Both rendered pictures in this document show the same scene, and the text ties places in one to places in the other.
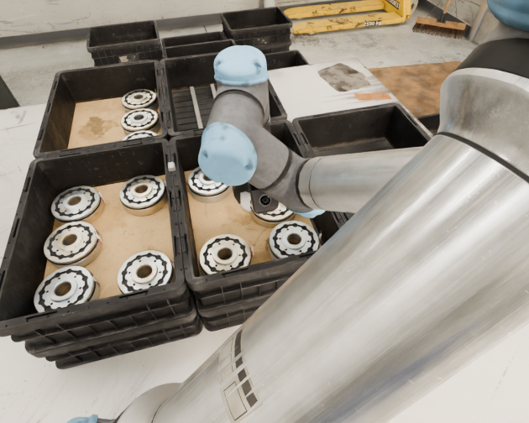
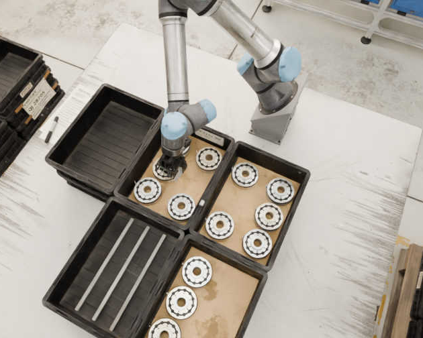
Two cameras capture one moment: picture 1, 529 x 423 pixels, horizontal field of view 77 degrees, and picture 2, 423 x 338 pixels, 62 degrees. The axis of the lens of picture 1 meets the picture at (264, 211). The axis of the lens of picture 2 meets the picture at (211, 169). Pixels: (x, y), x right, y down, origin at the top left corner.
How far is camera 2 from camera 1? 1.16 m
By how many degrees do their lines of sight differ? 60
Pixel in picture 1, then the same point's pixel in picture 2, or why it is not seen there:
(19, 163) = not seen: outside the picture
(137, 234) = (236, 206)
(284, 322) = (247, 25)
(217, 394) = (259, 34)
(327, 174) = (184, 84)
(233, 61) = (178, 119)
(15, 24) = not seen: outside the picture
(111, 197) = (236, 243)
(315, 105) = (21, 271)
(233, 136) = (203, 102)
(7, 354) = (316, 218)
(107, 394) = not seen: hidden behind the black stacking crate
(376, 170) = (182, 61)
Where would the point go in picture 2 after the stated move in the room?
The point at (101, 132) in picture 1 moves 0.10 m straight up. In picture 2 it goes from (211, 322) to (211, 321)
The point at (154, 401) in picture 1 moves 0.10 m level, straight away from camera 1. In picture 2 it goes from (267, 58) to (279, 80)
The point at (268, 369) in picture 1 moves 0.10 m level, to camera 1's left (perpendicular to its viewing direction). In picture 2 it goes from (252, 25) to (277, 41)
